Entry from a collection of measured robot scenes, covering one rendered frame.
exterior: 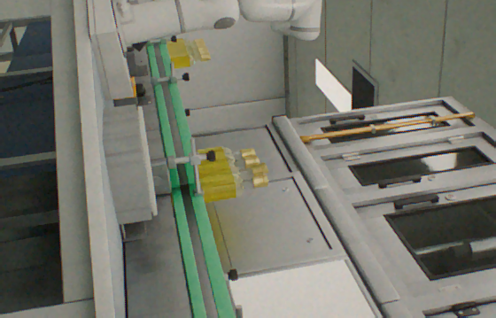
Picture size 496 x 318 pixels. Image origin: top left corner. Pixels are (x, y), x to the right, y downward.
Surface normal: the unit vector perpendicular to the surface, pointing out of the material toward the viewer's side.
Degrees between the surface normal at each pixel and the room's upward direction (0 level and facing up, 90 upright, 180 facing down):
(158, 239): 90
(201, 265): 90
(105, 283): 90
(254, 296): 90
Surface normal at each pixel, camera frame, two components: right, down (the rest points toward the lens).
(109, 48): 0.20, 0.83
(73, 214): 0.05, -0.54
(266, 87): 0.20, 0.44
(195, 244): -0.06, -0.89
